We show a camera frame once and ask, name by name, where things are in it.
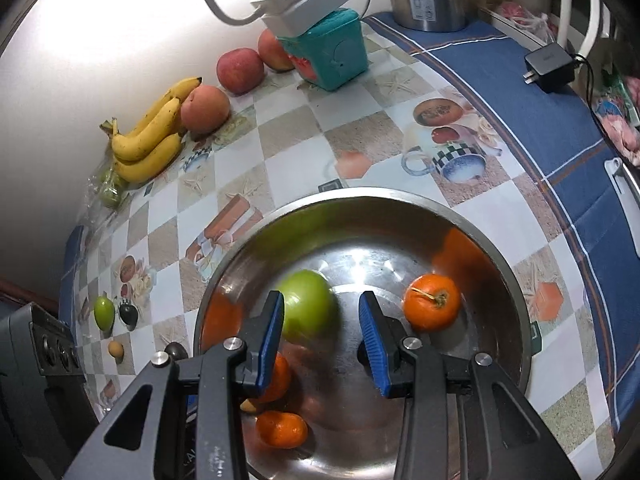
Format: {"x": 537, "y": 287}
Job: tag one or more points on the red apple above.
{"x": 240, "y": 71}
{"x": 272, "y": 50}

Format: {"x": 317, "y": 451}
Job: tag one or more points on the yellow banana bunch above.
{"x": 145, "y": 160}

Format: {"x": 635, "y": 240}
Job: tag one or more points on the floral printed packet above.
{"x": 620, "y": 120}

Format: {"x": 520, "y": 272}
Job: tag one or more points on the teal plastic box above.
{"x": 335, "y": 55}

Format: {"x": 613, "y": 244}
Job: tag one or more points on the orange tangerine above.
{"x": 281, "y": 380}
{"x": 281, "y": 429}

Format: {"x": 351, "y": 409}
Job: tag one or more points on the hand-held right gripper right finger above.
{"x": 372, "y": 340}

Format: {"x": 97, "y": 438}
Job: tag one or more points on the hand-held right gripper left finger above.
{"x": 272, "y": 340}

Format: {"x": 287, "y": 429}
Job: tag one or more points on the pale orange peach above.
{"x": 205, "y": 110}

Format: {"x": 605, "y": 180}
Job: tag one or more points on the black power adapter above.
{"x": 550, "y": 67}

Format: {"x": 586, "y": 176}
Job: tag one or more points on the round steel basin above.
{"x": 380, "y": 240}

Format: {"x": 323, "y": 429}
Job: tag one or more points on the tan longan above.
{"x": 248, "y": 406}
{"x": 116, "y": 350}

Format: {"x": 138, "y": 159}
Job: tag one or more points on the tangerine with stem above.
{"x": 430, "y": 310}

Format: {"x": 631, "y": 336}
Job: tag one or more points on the round green jujube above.
{"x": 310, "y": 305}

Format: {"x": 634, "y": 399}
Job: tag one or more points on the oval green jujube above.
{"x": 104, "y": 312}

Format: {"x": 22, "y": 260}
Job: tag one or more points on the pink plastic bag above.
{"x": 520, "y": 17}

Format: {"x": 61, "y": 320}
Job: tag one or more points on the clear bag of green fruit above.
{"x": 111, "y": 190}

